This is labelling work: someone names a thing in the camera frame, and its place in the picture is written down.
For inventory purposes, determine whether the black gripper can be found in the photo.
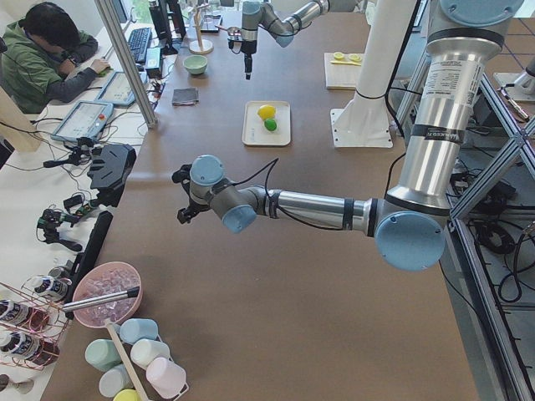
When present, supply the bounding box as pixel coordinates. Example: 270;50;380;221
227;35;257;80
171;164;210;224

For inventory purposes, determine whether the yellow lemon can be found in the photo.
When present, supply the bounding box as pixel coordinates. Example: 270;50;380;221
257;104;277;120

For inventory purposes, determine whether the green lime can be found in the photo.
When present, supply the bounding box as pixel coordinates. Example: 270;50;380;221
263;118;278;132

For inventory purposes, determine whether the cream rabbit tray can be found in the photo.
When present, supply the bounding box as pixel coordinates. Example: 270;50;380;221
242;100;291;146

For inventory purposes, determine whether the metal scoop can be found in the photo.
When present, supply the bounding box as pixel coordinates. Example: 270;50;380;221
217;25;242;37

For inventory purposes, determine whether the wooden mug tree stand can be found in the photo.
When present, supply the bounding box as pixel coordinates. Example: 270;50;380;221
189;3;214;55

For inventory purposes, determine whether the mint green bowl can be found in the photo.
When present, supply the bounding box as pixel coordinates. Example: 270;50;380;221
182;54;208;75

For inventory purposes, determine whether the grey folded cloth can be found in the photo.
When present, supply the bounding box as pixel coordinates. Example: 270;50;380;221
171;88;199;106

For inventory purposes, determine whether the yellow plastic knife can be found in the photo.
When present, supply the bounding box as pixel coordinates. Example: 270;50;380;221
329;60;362;67

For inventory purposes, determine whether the wooden cutting board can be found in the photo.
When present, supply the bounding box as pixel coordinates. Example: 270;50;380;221
324;53;364;90

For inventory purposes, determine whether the teach pendant tablet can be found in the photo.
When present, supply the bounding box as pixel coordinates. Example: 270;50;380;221
51;100;114;143
94;71;135;107

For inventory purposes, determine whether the black keyboard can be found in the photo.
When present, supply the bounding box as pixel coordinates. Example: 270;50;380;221
127;28;152;63

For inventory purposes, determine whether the pink bowl with ice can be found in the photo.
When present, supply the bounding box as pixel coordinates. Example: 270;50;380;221
73;261;143;328

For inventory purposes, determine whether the person in green jacket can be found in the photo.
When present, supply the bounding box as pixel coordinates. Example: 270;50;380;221
1;2;110;114

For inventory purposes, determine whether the pastel cup rack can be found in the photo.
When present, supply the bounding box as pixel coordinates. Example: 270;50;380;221
84;318;190;400

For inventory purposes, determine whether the aluminium frame post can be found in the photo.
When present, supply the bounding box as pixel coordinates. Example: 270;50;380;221
94;0;157;129

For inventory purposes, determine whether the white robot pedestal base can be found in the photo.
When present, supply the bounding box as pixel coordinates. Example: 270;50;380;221
331;0;419;148

